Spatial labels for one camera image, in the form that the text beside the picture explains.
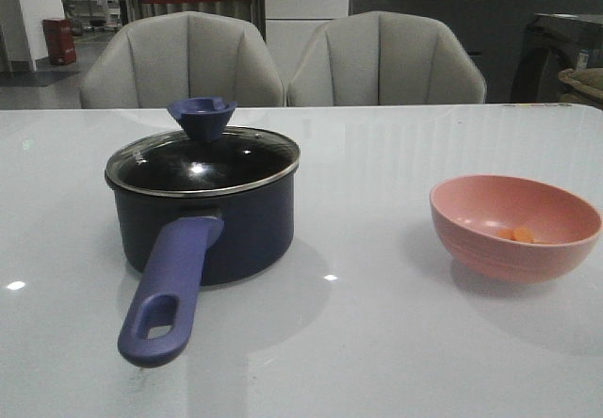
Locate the dark blue saucepan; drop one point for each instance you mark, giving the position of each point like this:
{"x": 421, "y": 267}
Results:
{"x": 179, "y": 245}

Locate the glass lid with blue knob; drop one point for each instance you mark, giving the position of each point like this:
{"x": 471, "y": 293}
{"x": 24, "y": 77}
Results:
{"x": 205, "y": 157}

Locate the white cabinet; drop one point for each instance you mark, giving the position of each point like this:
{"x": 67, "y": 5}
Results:
{"x": 290, "y": 25}

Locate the pink bowl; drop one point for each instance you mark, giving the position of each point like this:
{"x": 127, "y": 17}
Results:
{"x": 468, "y": 211}

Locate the left beige chair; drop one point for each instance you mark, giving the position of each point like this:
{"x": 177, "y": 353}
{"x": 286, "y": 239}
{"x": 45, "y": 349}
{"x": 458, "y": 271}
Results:
{"x": 156, "y": 61}

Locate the beige cushion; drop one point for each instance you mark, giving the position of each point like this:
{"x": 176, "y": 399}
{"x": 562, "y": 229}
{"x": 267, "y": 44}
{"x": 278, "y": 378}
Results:
{"x": 582, "y": 87}

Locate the grey counter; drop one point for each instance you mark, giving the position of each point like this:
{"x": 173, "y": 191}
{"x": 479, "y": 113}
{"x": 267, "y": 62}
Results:
{"x": 491, "y": 31}

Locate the beige chair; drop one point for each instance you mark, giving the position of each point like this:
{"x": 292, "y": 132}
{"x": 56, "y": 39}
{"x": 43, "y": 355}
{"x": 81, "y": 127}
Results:
{"x": 385, "y": 58}
{"x": 156, "y": 61}

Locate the red bin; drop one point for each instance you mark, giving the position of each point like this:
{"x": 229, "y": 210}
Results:
{"x": 59, "y": 41}

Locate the right beige chair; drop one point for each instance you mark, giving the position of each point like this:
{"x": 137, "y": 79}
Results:
{"x": 385, "y": 58}

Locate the orange ham slices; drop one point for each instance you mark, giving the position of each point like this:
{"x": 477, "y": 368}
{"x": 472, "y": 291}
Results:
{"x": 520, "y": 234}

